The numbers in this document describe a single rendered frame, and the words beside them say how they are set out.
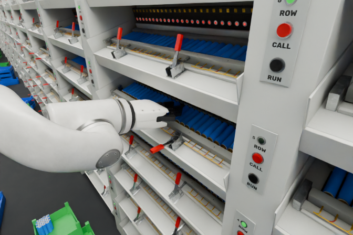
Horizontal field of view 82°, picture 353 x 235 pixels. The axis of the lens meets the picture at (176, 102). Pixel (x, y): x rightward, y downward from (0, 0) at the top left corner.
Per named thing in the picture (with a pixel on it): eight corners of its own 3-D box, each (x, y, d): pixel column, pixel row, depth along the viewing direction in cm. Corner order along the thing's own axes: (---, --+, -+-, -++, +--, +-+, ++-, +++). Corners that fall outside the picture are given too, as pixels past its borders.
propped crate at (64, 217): (35, 232, 123) (31, 220, 121) (71, 211, 135) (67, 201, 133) (42, 262, 99) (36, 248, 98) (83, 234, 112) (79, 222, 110)
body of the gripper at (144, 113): (110, 122, 52) (146, 117, 60) (131, 139, 45) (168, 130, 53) (112, 94, 50) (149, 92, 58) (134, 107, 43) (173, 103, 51)
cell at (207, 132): (222, 125, 55) (207, 140, 52) (216, 123, 57) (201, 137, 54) (221, 120, 54) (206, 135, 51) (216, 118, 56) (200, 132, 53)
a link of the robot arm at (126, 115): (103, 126, 51) (114, 124, 53) (120, 141, 45) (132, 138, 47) (105, 94, 48) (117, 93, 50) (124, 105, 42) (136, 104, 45)
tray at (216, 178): (228, 203, 43) (224, 178, 38) (105, 110, 84) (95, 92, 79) (273, 143, 52) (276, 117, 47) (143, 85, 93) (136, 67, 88)
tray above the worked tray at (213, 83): (240, 125, 35) (235, 52, 27) (98, 64, 76) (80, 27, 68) (291, 70, 45) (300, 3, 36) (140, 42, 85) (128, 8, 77)
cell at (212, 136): (228, 128, 54) (213, 143, 51) (222, 125, 55) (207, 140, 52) (228, 123, 53) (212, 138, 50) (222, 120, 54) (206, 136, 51)
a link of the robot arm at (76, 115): (127, 116, 42) (108, 92, 47) (54, 126, 33) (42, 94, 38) (118, 145, 46) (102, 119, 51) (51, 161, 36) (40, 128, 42)
